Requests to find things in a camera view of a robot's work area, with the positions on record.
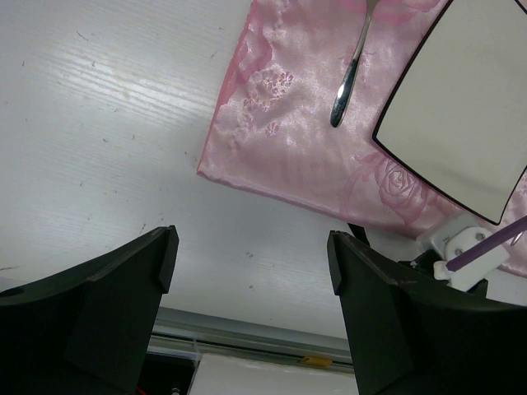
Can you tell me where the silver fork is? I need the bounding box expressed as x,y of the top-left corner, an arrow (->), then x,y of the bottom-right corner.
329,0 -> 379,128

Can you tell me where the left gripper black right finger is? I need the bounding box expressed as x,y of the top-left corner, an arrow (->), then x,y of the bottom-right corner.
327,231 -> 526,394

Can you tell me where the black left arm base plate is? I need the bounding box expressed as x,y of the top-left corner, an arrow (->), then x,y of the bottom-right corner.
135,353 -> 196,395

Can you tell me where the pink rose satin cloth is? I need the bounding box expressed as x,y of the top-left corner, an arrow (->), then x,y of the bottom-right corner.
198,1 -> 526,236

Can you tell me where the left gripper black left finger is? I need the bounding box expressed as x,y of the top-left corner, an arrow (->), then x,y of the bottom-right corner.
1,226 -> 179,394

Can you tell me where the silver spoon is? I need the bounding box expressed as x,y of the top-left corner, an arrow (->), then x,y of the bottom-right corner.
510,231 -> 524,246

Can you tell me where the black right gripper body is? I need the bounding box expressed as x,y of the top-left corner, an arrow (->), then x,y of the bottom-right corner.
347,224 -> 488,299

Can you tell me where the white square plate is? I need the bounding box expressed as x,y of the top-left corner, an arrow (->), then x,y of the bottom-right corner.
373,1 -> 526,225

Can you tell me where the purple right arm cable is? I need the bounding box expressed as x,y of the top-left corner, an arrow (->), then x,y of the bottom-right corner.
444,214 -> 527,272

